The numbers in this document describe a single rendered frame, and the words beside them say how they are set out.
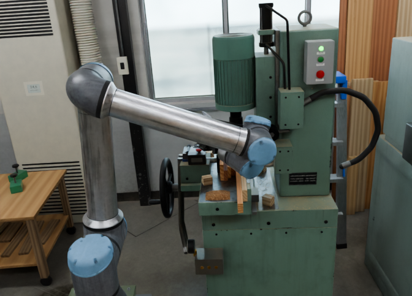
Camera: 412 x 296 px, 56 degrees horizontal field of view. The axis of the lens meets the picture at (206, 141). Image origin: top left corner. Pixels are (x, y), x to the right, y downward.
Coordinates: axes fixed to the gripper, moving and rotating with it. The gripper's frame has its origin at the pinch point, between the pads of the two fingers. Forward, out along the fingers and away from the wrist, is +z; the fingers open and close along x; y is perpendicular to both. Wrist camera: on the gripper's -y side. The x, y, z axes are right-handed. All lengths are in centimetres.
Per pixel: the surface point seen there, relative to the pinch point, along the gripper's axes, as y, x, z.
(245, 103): -15.7, -13.6, -6.9
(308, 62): -23, -37, -26
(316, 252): -41, 40, -48
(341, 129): -121, 9, 6
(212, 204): 3.4, 23.4, -22.1
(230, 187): -9.4, 20.3, -17.5
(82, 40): -9, -1, 154
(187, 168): -1.9, 21.2, 3.6
